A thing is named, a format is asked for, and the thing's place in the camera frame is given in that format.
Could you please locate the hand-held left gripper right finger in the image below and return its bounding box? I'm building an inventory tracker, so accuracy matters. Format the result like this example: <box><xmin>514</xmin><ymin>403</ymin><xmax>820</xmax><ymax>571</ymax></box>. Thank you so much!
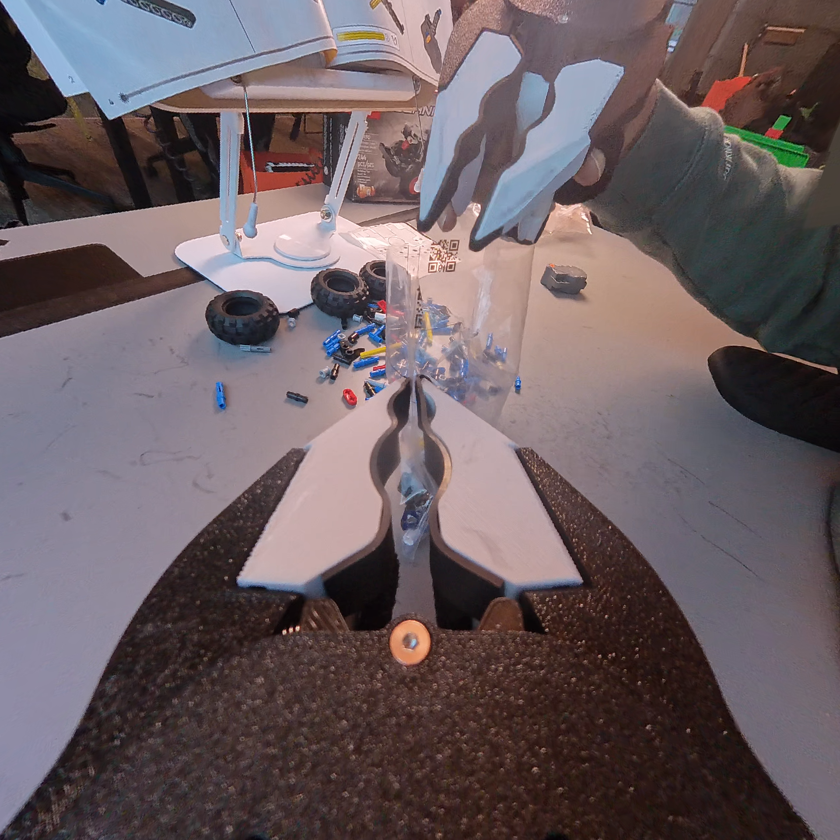
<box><xmin>415</xmin><ymin>381</ymin><xmax>582</xmax><ymax>592</ymax></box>

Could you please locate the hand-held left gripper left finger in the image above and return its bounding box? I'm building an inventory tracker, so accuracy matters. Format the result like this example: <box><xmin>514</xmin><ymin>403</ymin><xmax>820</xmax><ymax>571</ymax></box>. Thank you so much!
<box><xmin>238</xmin><ymin>381</ymin><xmax>410</xmax><ymax>594</ymax></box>

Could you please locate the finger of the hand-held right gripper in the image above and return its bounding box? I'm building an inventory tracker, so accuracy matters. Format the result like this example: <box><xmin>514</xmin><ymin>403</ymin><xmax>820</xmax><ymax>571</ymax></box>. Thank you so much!
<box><xmin>418</xmin><ymin>29</ymin><xmax>529</xmax><ymax>235</ymax></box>
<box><xmin>470</xmin><ymin>59</ymin><xmax>626</xmax><ymax>250</ymax></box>

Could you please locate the pile of small toy parts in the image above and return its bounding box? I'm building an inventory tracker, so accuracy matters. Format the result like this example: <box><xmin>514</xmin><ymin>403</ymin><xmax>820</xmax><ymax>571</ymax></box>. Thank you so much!
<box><xmin>319</xmin><ymin>300</ymin><xmax>395</xmax><ymax>397</ymax></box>

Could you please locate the clear plastic bag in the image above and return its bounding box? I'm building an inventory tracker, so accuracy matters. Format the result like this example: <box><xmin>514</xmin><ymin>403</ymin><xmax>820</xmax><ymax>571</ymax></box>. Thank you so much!
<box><xmin>385</xmin><ymin>221</ymin><xmax>529</xmax><ymax>559</ymax></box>

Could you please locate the person's right forearm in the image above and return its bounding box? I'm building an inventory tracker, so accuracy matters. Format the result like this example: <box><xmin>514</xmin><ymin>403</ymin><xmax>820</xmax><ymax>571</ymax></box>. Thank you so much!
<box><xmin>591</xmin><ymin>86</ymin><xmax>840</xmax><ymax>368</ymax></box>

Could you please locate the grey desk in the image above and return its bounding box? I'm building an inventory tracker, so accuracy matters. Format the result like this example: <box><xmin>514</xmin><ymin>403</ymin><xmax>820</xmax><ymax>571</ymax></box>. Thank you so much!
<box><xmin>0</xmin><ymin>184</ymin><xmax>840</xmax><ymax>840</ymax></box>

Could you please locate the person's right hand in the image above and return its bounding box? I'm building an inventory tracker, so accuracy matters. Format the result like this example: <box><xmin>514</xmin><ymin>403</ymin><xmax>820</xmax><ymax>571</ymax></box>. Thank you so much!
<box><xmin>558</xmin><ymin>142</ymin><xmax>611</xmax><ymax>204</ymax></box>

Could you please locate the black toy set box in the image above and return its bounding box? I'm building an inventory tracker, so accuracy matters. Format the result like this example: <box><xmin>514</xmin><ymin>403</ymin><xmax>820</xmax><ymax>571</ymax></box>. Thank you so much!
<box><xmin>355</xmin><ymin>105</ymin><xmax>441</xmax><ymax>204</ymax></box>

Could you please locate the crumpled empty plastic bag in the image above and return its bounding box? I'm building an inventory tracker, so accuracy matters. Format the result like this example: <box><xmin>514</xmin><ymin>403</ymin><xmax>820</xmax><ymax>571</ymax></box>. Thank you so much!
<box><xmin>541</xmin><ymin>200</ymin><xmax>594</xmax><ymax>244</ymax></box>

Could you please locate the red plastic bin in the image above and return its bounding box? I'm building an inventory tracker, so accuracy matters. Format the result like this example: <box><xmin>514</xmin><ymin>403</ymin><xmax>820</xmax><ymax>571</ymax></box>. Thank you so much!
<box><xmin>703</xmin><ymin>77</ymin><xmax>756</xmax><ymax>112</ymax></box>

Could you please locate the small black toy part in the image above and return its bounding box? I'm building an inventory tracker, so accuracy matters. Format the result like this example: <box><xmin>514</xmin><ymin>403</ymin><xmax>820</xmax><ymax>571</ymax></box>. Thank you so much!
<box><xmin>541</xmin><ymin>264</ymin><xmax>589</xmax><ymax>296</ymax></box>

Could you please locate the white sticker sheet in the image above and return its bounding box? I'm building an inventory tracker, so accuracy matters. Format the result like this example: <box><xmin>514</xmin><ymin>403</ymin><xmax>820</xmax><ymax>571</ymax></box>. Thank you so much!
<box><xmin>329</xmin><ymin>217</ymin><xmax>395</xmax><ymax>257</ymax></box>

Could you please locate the green plastic bin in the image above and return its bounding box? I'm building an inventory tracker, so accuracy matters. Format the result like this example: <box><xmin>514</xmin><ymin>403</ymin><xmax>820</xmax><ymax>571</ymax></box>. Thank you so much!
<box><xmin>722</xmin><ymin>125</ymin><xmax>812</xmax><ymax>169</ymax></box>

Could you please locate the orange crate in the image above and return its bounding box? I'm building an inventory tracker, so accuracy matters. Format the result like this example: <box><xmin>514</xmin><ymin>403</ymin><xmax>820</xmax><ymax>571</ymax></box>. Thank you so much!
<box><xmin>237</xmin><ymin>147</ymin><xmax>329</xmax><ymax>185</ymax></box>

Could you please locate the white booklet stand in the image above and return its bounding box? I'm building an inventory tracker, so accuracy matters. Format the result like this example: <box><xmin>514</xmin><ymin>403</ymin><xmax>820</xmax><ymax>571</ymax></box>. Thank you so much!
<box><xmin>151</xmin><ymin>73</ymin><xmax>434</xmax><ymax>313</ymax></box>

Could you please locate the black chair armrest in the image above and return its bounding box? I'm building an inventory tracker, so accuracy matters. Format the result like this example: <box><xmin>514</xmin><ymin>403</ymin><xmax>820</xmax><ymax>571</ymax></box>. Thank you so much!
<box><xmin>709</xmin><ymin>346</ymin><xmax>840</xmax><ymax>454</ymax></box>

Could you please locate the building instruction booklet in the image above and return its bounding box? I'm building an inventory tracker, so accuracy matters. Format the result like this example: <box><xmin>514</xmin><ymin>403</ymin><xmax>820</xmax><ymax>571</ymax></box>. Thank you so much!
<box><xmin>0</xmin><ymin>0</ymin><xmax>454</xmax><ymax>119</ymax></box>

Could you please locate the black office chair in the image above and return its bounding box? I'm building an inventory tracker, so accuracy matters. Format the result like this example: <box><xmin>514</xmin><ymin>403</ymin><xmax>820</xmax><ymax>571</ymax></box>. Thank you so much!
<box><xmin>0</xmin><ymin>14</ymin><xmax>126</xmax><ymax>231</ymax></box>

